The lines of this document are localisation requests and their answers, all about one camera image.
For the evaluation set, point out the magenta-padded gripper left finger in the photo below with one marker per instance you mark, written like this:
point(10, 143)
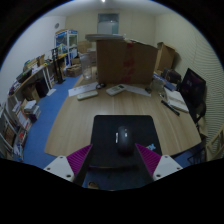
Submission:
point(60, 166)

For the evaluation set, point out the round wall clock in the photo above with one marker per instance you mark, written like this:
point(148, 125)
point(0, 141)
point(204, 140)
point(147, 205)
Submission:
point(56, 25)

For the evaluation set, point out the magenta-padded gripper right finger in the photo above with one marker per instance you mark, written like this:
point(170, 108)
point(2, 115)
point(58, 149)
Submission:
point(165, 165)

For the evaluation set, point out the black floor stand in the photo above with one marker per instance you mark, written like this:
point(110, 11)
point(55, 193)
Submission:
point(58, 68)

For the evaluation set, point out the cluttered wooden side desk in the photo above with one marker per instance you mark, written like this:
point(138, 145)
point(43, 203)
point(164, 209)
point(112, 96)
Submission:
point(33, 75)

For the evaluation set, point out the blue white glass-door cabinet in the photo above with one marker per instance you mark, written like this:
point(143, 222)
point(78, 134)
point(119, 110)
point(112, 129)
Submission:
point(66, 43)

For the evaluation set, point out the large cardboard box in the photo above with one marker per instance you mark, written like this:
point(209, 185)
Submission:
point(116, 63)

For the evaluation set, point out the grey flat board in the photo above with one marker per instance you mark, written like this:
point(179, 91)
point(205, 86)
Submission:
point(103, 37)

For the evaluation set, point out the black mouse pad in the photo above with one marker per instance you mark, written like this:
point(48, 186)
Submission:
point(106, 136)

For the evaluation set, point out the plain white paper sheet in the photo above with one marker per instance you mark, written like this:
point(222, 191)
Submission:
point(138, 90)

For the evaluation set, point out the open cardboard box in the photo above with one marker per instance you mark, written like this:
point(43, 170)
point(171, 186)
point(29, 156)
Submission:
point(166, 58)

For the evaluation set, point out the black computer mouse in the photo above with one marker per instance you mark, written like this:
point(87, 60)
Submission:
point(124, 140)

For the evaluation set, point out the open white notebook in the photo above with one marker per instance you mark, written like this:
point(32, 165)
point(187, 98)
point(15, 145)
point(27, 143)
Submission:
point(176, 100)

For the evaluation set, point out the clear plastic jar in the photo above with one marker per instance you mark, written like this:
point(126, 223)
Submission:
point(86, 66)

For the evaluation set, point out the small cardboard box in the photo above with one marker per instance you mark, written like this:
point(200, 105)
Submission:
point(74, 71)

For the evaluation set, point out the white paper sheet with writing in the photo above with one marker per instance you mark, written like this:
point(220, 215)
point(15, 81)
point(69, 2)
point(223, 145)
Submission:
point(80, 89)

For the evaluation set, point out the book shelf unit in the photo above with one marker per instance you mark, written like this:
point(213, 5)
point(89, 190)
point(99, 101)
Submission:
point(15, 130)

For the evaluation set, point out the black marker pen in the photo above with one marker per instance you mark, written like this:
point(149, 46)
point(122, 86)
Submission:
point(170, 107)

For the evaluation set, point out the wall window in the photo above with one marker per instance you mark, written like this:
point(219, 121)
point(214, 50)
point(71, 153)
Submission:
point(108, 23)

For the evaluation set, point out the white remote with display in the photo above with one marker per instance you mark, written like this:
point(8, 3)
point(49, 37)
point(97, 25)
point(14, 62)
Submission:
point(115, 90)

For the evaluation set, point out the dark computer monitor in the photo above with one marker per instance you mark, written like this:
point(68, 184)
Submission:
point(192, 88)

